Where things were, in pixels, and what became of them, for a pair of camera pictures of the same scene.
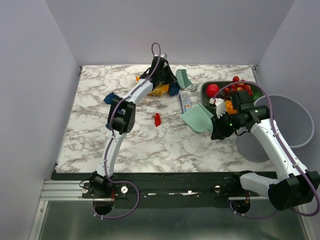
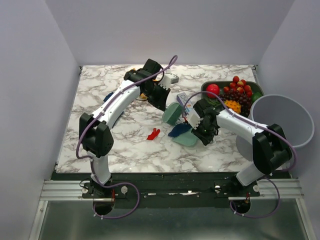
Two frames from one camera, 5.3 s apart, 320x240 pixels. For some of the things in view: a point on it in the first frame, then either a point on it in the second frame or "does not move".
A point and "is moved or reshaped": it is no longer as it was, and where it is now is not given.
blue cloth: (174, 88) to (179, 129)
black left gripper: (171, 77) to (160, 102)
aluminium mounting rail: (72, 190) does not move
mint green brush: (182, 77) to (172, 113)
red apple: (211, 89) does not move
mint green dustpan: (198, 119) is moved or reshaped
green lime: (256, 96) does not move
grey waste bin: (294, 124) does not move
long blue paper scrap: (109, 97) does not move
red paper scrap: (157, 119) to (154, 134)
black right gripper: (219, 132) to (205, 138)
